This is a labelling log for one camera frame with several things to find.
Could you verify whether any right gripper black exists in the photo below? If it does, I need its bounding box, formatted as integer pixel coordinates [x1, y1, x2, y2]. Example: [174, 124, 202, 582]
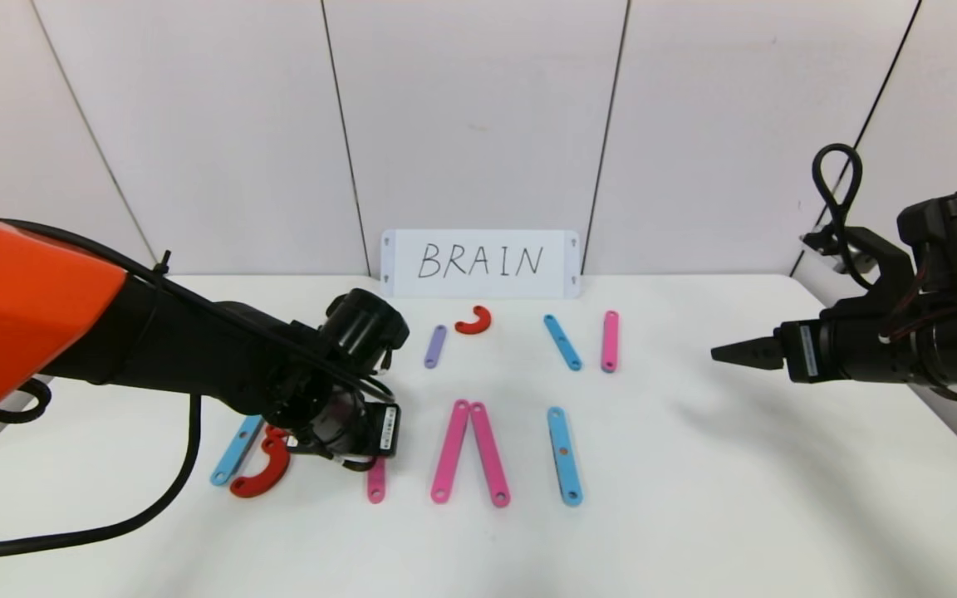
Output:
[710, 317, 915, 384]

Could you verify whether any small red arc piece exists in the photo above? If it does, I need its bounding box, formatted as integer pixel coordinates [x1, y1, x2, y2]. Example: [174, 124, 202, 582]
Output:
[454, 305, 493, 336]

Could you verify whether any short purple bar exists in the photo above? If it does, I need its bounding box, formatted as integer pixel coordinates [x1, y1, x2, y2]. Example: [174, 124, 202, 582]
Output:
[424, 324, 449, 370]

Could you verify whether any white BRAIN word card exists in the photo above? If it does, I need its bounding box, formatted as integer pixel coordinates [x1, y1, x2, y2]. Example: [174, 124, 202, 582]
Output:
[380, 229, 582, 300]

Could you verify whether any medium blue flat bar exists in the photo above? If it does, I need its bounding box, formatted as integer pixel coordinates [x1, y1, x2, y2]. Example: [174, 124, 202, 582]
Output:
[542, 314, 584, 372]

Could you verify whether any light blue flat bar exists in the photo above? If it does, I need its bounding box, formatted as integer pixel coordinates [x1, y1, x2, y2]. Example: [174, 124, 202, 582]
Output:
[547, 406, 585, 507]
[209, 414, 265, 488]

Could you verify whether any large red arc piece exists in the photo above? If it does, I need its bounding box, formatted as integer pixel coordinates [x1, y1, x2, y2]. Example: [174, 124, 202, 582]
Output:
[229, 426, 293, 499]

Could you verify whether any black looped camera cable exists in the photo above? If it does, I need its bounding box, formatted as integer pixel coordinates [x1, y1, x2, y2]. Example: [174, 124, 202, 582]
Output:
[812, 143, 864, 292]

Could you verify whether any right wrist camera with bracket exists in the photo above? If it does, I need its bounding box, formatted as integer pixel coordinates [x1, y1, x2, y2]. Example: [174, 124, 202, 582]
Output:
[801, 224, 915, 292]

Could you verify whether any thick black power cable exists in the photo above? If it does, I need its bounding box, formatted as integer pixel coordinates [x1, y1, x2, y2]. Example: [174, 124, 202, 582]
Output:
[0, 392, 202, 561]

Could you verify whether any short black cable loop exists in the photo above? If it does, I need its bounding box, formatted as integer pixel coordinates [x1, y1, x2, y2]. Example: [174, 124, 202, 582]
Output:
[0, 378, 53, 424]

